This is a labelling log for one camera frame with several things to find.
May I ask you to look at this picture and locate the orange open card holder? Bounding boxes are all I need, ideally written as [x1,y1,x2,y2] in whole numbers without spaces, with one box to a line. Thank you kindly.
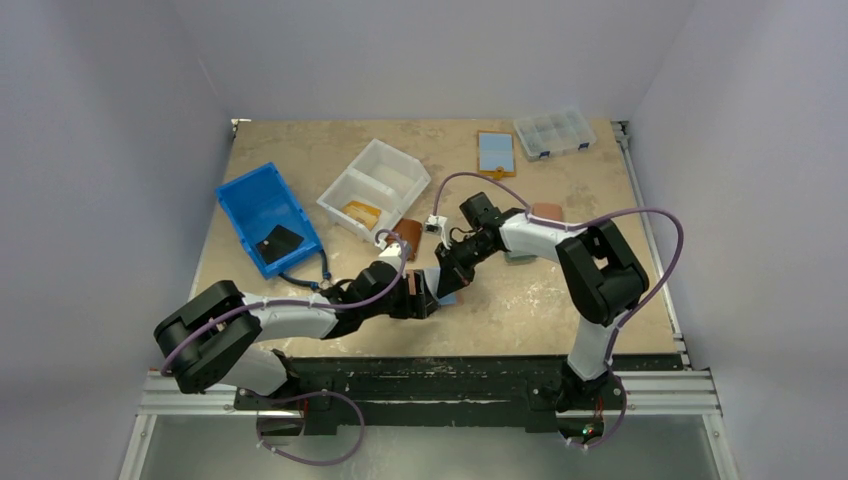
[477,130,516,180]

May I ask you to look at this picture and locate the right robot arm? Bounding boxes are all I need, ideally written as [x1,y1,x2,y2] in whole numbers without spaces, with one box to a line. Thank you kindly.
[426,193,649,405]

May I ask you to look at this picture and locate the brown leather card holder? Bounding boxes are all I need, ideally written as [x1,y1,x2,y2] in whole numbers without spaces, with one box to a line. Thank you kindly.
[392,218,423,262]

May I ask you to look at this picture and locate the white double compartment bin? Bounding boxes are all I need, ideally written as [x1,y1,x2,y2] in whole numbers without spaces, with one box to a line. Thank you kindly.
[317,138,431,249]

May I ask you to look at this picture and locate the blue plastic bin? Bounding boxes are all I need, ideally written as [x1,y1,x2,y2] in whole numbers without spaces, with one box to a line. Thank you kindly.
[216,163,324,279]

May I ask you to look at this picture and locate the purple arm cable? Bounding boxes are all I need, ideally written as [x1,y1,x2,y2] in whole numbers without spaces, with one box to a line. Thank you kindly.
[431,172,686,452]
[159,229,409,467]

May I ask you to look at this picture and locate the green card holder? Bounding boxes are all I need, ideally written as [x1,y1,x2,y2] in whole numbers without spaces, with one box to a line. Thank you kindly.
[504,252,536,265]

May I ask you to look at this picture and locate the black mounting base plate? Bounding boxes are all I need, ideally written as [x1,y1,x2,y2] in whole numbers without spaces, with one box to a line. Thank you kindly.
[233,354,685,439]

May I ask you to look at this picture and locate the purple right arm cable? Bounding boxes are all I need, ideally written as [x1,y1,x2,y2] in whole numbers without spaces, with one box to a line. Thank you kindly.
[431,172,686,452]

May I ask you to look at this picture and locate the black card holder in bin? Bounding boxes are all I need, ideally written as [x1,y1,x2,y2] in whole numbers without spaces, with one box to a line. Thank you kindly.
[256,225,304,265]

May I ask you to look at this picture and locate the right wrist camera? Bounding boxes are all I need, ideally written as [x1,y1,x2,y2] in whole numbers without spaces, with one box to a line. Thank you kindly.
[424,214,447,235]

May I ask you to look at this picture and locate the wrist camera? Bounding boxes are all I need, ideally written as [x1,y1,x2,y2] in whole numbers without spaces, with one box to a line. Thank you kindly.
[424,214,447,235]
[377,241,409,271]

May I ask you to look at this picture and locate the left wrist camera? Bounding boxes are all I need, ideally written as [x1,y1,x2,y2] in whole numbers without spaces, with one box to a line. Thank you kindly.
[377,241,409,271]

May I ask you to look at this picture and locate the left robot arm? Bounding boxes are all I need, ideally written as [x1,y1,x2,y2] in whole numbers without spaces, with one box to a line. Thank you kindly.
[154,261,440,395]

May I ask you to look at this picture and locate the clear plastic organizer box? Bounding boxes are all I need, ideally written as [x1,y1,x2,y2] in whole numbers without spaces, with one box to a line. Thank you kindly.
[513,107,597,161]

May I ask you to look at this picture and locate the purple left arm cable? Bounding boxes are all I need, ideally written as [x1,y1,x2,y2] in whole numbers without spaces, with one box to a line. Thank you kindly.
[159,229,409,467]

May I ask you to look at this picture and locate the gold credit card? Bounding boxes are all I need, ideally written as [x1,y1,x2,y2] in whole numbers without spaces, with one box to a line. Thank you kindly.
[342,200,382,230]

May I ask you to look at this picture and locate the blue handled wire cutters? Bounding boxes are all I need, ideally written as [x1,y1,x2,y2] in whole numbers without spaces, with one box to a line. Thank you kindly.
[278,250,332,291]

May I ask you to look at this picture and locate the aluminium frame rail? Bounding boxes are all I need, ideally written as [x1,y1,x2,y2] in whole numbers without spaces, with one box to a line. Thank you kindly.
[120,119,738,479]

